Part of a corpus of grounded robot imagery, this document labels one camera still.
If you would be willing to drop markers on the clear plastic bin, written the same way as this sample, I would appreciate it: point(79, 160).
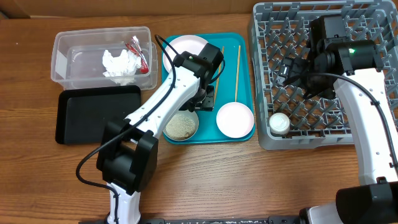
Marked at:
point(77, 57)

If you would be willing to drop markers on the right wooden chopstick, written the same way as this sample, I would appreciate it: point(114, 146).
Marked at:
point(237, 74)

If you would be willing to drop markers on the left wooden chopstick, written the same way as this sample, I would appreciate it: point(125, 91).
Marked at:
point(217, 80)

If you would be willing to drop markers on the red foil wrapper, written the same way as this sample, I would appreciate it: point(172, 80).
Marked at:
point(134, 46)

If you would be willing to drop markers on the grey dishwasher rack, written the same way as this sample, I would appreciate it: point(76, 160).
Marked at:
point(297, 48)

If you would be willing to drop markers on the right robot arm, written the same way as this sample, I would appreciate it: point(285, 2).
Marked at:
point(357, 93)

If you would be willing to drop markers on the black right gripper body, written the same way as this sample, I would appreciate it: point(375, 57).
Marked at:
point(299, 76)

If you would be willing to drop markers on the black tray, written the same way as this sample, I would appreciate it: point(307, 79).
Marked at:
point(83, 113)

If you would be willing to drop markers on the pile of rice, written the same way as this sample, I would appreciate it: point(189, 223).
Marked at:
point(182, 126)

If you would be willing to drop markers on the teal plastic tray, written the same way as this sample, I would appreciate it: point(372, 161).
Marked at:
point(208, 131)

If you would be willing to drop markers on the white cup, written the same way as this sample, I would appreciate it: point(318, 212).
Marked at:
point(279, 124)

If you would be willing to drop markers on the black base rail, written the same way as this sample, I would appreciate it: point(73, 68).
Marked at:
point(224, 220)

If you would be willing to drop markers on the small white plate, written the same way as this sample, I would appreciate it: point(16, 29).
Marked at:
point(235, 120)

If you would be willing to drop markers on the large white plate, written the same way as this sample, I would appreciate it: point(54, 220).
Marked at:
point(190, 43)

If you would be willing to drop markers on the white napkin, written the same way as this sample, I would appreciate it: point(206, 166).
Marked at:
point(121, 69)

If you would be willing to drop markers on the wooden chopstick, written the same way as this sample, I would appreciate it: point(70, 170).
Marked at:
point(217, 80)
point(237, 74)

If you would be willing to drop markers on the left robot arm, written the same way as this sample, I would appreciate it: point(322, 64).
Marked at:
point(127, 156)

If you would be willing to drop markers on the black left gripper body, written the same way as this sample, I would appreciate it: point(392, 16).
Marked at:
point(204, 99)

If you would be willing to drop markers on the grey bowl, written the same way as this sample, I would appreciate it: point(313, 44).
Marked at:
point(192, 132)

